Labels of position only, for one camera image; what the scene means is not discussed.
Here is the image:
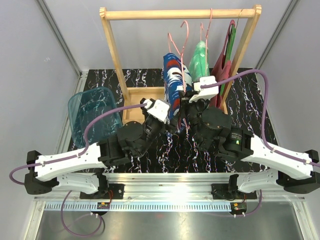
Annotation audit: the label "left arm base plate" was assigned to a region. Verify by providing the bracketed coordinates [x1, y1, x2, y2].
[79, 183, 125, 200]

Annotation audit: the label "green patterned trousers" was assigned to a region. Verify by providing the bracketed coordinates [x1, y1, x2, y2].
[188, 40, 210, 82]

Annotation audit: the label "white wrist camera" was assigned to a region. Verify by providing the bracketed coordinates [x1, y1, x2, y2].
[140, 98, 171, 124]
[189, 75, 219, 103]

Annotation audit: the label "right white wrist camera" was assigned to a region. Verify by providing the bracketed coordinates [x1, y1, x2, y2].
[189, 75, 219, 103]

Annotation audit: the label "maroon garment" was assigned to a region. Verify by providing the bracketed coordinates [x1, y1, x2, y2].
[209, 19, 237, 108]

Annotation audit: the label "wooden clothes rack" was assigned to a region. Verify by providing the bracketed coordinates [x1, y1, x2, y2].
[99, 4, 263, 125]

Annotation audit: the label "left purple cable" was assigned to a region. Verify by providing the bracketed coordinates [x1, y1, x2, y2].
[9, 103, 148, 185]

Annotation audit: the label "aluminium mounting rail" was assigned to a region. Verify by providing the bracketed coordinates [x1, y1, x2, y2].
[33, 171, 306, 212]

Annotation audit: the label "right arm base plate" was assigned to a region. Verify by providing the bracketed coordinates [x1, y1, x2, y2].
[211, 183, 258, 201]

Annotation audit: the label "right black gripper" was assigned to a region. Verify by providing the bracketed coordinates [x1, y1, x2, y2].
[178, 90, 211, 149]

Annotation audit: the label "green hanger with metal hook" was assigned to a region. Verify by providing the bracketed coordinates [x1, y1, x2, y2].
[219, 8, 245, 96]

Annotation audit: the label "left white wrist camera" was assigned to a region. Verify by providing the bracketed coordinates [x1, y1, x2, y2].
[140, 98, 171, 124]

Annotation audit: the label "translucent blue plastic bin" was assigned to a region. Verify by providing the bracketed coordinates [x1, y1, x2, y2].
[68, 87, 123, 149]

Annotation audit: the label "blue patterned trousers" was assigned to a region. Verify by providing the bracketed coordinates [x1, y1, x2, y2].
[163, 52, 192, 135]

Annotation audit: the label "black marbled table mat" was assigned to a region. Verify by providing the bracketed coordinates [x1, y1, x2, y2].
[80, 69, 267, 173]

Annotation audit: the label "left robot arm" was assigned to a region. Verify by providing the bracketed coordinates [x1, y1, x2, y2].
[23, 115, 170, 199]

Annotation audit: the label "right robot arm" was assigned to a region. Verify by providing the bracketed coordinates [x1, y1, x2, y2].
[179, 91, 320, 198]

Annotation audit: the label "pink wire hanger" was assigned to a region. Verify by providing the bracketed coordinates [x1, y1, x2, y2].
[200, 8, 213, 77]
[167, 20, 191, 131]

